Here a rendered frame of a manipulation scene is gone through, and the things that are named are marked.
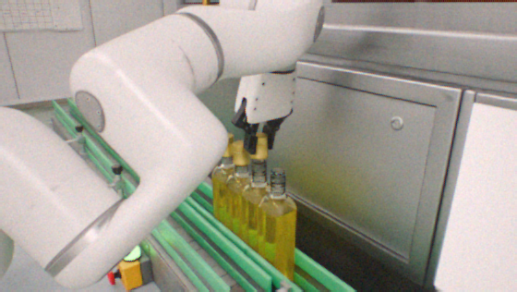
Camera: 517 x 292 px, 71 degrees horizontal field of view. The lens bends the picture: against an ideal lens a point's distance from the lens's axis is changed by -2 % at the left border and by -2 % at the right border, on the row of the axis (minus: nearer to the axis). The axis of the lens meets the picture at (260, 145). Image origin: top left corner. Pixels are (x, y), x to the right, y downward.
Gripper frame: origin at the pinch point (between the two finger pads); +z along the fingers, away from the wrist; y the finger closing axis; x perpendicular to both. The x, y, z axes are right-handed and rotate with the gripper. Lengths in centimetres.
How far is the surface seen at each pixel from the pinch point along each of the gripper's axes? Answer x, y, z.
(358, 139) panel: 12.8, -12.3, -4.6
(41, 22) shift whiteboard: -563, -51, 146
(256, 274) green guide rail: 13.2, 6.5, 20.8
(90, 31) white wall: -559, -116, 161
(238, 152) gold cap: -3.8, 1.4, 4.8
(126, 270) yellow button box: -15.4, 21.2, 42.1
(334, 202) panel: 12.5, -12.4, 10.9
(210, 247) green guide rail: -2.9, 6.2, 29.4
